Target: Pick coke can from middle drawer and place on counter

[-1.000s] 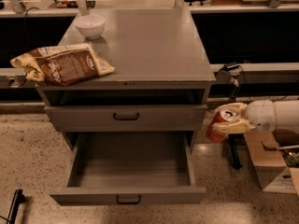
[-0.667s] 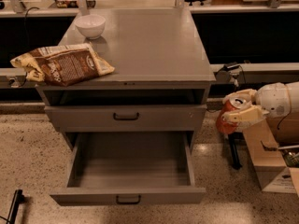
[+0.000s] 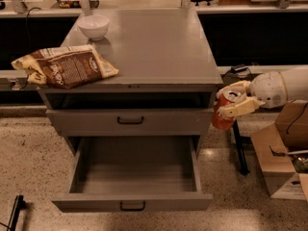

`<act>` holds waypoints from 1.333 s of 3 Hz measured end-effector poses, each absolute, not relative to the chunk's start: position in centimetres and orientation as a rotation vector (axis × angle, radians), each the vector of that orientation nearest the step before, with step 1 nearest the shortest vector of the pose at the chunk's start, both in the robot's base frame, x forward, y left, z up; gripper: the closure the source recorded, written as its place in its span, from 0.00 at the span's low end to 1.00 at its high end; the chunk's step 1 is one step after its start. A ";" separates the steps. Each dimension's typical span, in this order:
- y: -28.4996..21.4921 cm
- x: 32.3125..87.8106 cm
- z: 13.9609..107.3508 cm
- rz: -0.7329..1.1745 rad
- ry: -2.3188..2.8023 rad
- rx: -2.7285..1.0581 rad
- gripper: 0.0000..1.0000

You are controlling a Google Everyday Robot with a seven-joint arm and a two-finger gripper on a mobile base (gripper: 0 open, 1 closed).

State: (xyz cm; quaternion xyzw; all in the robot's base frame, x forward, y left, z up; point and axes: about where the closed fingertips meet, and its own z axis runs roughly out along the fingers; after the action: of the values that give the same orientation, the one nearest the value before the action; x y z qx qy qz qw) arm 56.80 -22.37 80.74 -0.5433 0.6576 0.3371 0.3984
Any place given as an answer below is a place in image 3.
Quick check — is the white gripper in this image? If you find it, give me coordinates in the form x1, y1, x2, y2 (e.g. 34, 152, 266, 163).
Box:
217, 71, 287, 117

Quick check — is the red coke can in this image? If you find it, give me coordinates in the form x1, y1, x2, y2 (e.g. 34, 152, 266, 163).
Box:
212, 90, 242, 131

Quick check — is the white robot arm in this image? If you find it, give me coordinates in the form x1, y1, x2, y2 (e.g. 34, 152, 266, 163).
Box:
217, 67, 308, 118

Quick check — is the grey drawer cabinet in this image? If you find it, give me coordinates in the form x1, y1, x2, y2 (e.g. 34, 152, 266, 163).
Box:
39, 9, 221, 150

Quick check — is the open grey lower drawer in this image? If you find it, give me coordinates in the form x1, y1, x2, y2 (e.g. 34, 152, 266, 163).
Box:
53, 136, 213, 213

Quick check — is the closed grey upper drawer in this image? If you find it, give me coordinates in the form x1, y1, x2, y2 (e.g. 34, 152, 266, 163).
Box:
47, 109, 212, 137

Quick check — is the black power adapter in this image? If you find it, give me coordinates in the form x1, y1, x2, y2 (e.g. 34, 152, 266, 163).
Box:
230, 64, 247, 73

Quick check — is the black tripod stand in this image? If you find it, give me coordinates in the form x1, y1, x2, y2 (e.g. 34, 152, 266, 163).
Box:
232, 121, 249, 175

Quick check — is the brown cardboard box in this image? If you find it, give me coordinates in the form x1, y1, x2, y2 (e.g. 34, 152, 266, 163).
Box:
251, 101, 308, 201

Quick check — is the white ceramic bowl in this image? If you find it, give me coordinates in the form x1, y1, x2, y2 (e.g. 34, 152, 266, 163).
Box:
77, 14, 110, 40

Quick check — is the brown chip bag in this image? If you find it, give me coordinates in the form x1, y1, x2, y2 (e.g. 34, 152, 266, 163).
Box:
12, 44, 118, 90

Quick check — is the black stand leg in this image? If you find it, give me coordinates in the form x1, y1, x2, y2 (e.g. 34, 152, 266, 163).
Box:
7, 195, 26, 231

